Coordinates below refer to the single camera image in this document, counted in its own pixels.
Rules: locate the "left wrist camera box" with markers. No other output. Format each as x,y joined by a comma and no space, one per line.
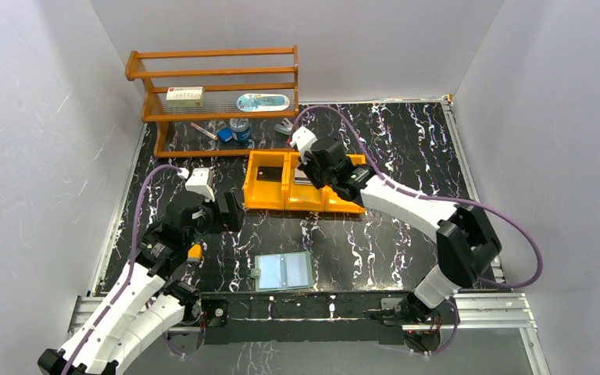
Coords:
201,182

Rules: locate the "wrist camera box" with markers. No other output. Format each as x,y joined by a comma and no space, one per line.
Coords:
201,182
301,140

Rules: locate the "blue white jar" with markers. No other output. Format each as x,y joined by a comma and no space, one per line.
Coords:
240,128

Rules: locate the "black VIP card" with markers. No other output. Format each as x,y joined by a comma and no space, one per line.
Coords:
269,173

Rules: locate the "white marker pen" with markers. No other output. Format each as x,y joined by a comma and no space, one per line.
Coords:
202,130

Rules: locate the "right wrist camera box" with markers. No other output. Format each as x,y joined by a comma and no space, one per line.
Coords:
301,140

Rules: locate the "blue blister pack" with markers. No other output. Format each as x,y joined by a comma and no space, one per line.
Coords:
253,103

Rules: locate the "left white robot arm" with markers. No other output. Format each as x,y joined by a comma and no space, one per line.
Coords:
145,302

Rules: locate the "small yellow tape measure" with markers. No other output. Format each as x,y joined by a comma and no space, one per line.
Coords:
195,254

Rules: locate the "green card holder wallet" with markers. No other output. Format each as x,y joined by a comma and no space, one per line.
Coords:
282,272

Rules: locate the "small blue block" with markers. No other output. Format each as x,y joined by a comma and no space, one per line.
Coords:
225,134

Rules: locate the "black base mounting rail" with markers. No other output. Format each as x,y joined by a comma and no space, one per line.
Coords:
319,316

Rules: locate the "yellow three-compartment bin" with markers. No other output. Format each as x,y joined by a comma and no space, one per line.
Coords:
286,195

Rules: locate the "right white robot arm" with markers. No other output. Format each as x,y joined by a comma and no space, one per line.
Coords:
465,240

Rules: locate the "white red box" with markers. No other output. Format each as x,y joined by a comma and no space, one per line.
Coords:
185,97

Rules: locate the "orange wooden shelf rack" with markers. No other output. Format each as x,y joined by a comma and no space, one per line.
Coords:
225,75

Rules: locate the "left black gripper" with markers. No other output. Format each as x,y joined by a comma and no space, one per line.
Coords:
232,209

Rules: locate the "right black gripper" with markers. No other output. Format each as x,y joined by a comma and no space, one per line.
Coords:
309,173

